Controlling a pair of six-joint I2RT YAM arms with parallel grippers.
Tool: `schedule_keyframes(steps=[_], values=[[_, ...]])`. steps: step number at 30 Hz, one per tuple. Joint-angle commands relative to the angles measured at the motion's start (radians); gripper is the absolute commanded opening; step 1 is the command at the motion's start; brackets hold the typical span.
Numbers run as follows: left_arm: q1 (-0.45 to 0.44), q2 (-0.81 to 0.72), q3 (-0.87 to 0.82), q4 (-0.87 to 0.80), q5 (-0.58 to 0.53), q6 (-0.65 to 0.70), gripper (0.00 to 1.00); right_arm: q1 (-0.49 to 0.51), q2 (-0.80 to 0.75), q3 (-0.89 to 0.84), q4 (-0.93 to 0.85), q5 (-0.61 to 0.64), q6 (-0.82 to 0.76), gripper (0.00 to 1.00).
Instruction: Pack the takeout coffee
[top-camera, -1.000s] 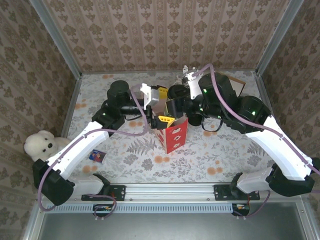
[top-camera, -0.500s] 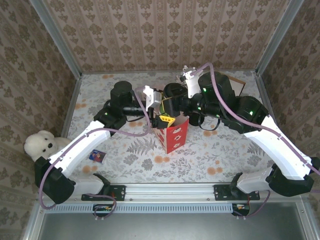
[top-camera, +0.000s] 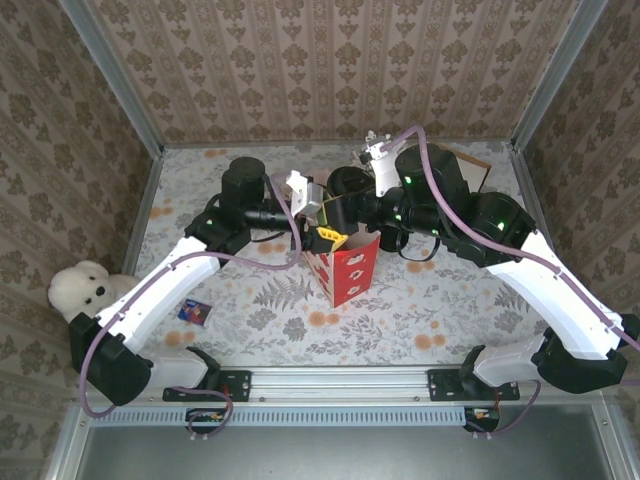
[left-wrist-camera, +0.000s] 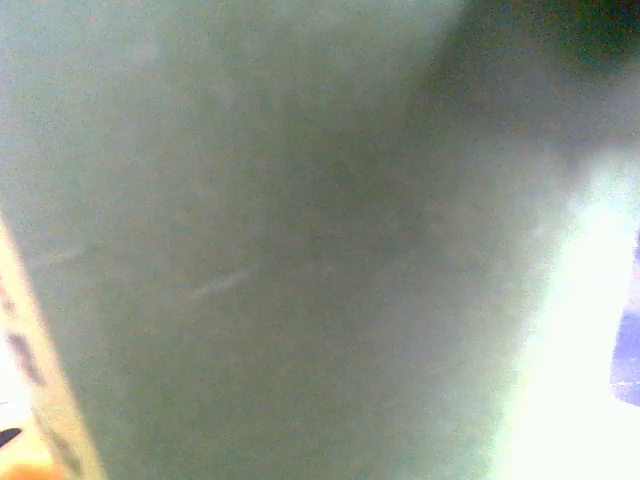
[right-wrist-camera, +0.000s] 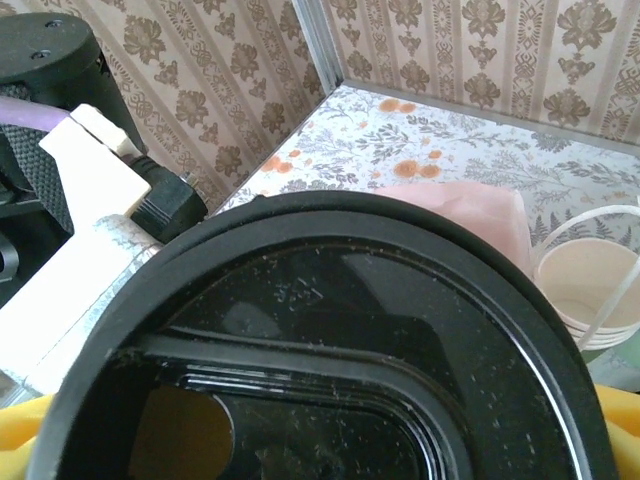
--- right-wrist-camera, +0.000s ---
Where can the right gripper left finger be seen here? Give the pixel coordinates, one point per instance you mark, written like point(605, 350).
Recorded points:
point(20, 435)

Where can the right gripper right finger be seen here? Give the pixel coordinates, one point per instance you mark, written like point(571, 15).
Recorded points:
point(627, 435)

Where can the stack of green paper cups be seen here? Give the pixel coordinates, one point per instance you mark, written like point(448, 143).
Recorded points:
point(585, 280)

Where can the white red-printed paper gift bag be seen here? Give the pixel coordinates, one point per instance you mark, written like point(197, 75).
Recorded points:
point(475, 210)

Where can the green paper cup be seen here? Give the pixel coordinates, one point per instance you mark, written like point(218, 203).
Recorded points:
point(325, 300)

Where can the mint green straw holder cup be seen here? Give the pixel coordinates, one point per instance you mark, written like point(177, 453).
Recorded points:
point(617, 367)

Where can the aluminium frame post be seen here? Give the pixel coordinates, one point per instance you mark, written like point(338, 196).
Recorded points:
point(320, 40)

